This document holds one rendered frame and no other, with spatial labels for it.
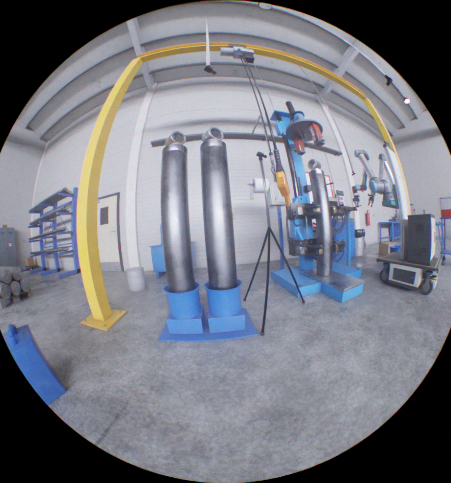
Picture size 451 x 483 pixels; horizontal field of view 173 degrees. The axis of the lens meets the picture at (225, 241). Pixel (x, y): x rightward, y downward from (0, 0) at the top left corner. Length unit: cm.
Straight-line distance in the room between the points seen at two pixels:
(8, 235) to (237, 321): 900
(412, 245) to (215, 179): 216
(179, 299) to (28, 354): 106
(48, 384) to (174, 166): 160
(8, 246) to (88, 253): 763
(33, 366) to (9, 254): 800
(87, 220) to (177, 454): 165
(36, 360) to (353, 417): 139
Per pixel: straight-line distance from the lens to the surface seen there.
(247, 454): 74
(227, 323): 116
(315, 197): 197
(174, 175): 111
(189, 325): 118
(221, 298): 106
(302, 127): 233
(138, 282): 240
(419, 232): 210
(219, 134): 138
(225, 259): 100
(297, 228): 197
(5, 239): 889
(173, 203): 105
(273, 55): 364
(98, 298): 161
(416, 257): 213
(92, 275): 156
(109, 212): 452
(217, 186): 104
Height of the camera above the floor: 74
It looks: 3 degrees down
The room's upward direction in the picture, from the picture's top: 4 degrees counter-clockwise
